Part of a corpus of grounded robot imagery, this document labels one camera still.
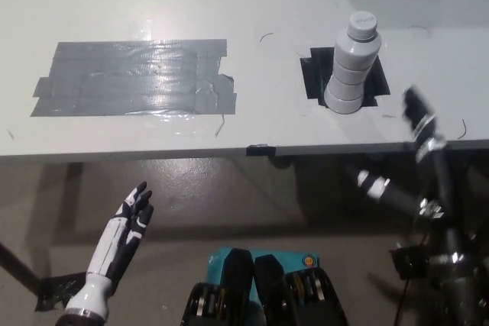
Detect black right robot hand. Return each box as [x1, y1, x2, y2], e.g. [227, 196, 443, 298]
[357, 87, 459, 228]

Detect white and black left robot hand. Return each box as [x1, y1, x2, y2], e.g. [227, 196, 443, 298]
[65, 181, 155, 321]

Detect white ribbed plastic bottle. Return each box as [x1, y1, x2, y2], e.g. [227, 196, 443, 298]
[323, 11, 384, 115]

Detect black teal robot torso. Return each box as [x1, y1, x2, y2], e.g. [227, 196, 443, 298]
[182, 247, 348, 326]

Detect black diagonal metal bar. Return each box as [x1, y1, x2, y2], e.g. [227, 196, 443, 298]
[0, 241, 41, 295]

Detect black tape square patch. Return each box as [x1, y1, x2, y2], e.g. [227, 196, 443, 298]
[300, 47, 390, 108]

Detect small black tape piece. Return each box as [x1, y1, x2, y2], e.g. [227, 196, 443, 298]
[246, 144, 277, 157]

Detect grey duct tape patch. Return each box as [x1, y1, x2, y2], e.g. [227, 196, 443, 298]
[29, 38, 238, 118]

